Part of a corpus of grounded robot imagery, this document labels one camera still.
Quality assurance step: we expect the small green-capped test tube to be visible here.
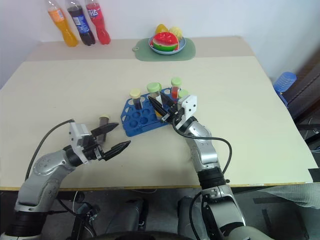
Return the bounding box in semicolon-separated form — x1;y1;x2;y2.
176;89;189;102

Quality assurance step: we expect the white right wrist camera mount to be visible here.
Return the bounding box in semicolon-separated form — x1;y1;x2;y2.
177;94;199;130

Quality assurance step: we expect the brown liquid test tube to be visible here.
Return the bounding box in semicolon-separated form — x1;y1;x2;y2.
98;114;112;145

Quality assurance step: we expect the blue test tube rack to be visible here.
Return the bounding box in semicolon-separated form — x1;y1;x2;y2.
120;86;191;138

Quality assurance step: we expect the yellow toy fruit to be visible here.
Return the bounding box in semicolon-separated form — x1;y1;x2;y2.
154;23;170;36

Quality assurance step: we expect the blue water bottle cap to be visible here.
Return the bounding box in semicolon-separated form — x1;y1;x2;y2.
272;71;298;101

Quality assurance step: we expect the dark grey rounded shape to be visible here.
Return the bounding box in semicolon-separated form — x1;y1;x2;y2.
104;198;149;235

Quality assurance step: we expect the light blue plate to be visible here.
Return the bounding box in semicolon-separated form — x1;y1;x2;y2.
149;35;187;56

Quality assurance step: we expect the orange soda bottle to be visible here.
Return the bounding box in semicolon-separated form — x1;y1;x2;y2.
46;0;80;48

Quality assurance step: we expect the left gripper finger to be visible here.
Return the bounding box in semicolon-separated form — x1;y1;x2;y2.
90;122;120;137
101;140;132;162

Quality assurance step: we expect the white mesh cloth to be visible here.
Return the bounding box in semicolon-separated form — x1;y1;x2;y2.
259;181;320;209

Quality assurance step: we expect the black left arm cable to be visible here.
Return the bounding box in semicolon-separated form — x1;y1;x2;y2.
24;119;75;181

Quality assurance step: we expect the yellow liquid green-capped tube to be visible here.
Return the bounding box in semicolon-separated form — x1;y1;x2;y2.
146;82;163;118

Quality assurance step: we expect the red soda bottle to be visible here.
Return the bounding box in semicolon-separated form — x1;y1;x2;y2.
84;0;112;46

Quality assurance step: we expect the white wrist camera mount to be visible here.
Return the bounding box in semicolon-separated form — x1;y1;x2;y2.
68;121;92;165
177;94;199;130

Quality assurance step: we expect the toy watermelon slice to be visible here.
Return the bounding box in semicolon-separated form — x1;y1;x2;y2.
151;31;180;52

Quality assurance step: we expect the purple liquid yellow-capped tube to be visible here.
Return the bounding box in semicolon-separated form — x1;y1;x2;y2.
128;88;144;111

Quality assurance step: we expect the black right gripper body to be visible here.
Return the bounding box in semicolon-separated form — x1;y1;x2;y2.
161;102;186;125

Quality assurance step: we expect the red liquid green-capped tube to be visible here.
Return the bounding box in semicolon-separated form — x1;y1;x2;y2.
170;77;183;99

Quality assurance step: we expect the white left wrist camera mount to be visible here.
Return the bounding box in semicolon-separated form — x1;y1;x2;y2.
68;121;92;165

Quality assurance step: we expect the dark cola bottle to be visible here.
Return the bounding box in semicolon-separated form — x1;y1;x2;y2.
65;0;96;47

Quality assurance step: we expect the dark furniture frame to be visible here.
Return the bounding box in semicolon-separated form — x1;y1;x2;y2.
284;46;320;146

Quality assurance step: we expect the green cutting mat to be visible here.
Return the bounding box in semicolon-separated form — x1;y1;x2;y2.
131;37;197;62

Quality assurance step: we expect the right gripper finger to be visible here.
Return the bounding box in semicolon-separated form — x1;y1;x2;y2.
160;92;177;109
147;94;168;121

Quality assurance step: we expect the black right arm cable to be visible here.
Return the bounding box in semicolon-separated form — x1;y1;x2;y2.
171;119;233;181

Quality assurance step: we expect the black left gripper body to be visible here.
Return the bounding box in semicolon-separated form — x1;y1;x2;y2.
81;134;106;161

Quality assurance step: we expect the pale yellow bumpy fruit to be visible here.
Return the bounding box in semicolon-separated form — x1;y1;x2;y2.
168;25;185;41

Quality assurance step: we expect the black metal stand frame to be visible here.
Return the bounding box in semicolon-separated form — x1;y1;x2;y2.
55;190;101;240

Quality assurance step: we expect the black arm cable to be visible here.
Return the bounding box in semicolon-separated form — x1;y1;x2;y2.
24;119;75;181
171;119;233;181

